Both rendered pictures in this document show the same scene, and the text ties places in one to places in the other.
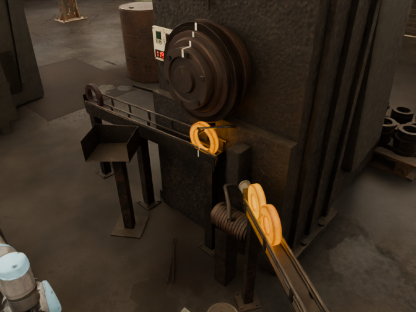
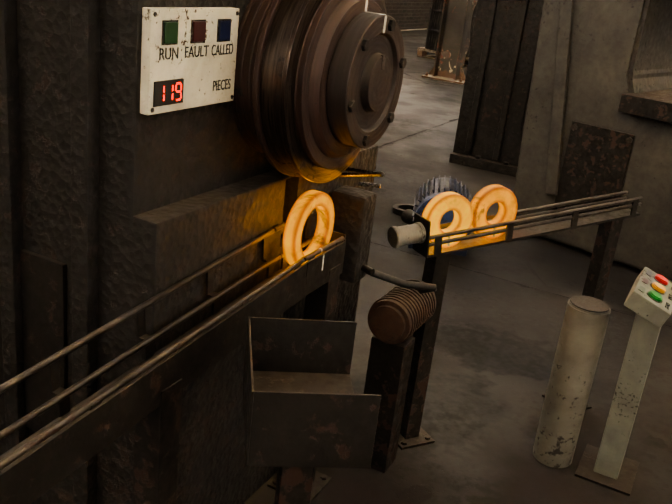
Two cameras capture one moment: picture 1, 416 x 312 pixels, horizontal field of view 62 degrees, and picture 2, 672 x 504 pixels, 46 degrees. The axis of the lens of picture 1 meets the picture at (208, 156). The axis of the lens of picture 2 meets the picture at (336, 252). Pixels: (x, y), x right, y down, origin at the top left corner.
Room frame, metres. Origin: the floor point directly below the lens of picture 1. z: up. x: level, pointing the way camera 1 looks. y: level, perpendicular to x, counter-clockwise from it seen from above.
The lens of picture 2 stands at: (2.06, 1.70, 1.36)
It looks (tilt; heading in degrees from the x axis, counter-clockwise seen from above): 21 degrees down; 252
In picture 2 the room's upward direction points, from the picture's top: 7 degrees clockwise
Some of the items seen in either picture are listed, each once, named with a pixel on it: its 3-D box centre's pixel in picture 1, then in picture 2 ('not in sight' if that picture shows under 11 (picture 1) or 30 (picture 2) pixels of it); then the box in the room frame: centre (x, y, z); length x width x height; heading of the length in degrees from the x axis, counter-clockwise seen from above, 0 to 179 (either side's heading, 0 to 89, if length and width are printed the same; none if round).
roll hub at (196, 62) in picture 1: (187, 78); (369, 81); (1.52, 0.09, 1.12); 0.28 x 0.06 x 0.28; 47
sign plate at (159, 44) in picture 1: (169, 46); (192, 58); (1.90, 0.20, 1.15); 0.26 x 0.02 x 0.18; 47
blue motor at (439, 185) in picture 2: not in sight; (442, 212); (0.35, -1.90, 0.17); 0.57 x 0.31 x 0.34; 67
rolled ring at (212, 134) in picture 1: (203, 138); (309, 229); (1.59, 0.02, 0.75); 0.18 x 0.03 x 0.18; 46
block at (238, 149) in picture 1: (238, 166); (348, 233); (1.44, -0.16, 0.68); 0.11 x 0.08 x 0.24; 137
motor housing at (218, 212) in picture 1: (231, 249); (392, 374); (1.26, -0.12, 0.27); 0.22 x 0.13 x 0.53; 47
